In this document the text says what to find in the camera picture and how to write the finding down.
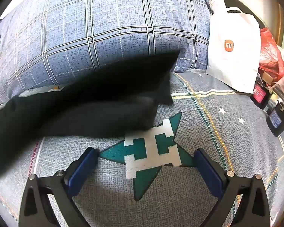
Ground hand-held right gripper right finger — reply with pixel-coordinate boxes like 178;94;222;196
193;148;278;227

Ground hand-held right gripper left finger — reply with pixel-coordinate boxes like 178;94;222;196
18;147;100;227

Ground black pants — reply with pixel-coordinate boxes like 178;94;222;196
0;50;181;178

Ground grey star print bed sheet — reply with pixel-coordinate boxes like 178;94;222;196
0;71;284;227

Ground black battery pack blue label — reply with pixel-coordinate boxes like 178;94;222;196
266;100;284;137

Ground black battery pack red label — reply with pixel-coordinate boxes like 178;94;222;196
250;76;274;110

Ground white paper bag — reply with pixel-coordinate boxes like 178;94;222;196
206;0;261;94

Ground red plastic bag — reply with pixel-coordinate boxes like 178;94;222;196
258;27;284;81

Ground blue plaid pillow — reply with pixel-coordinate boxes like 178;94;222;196
0;0;218;104

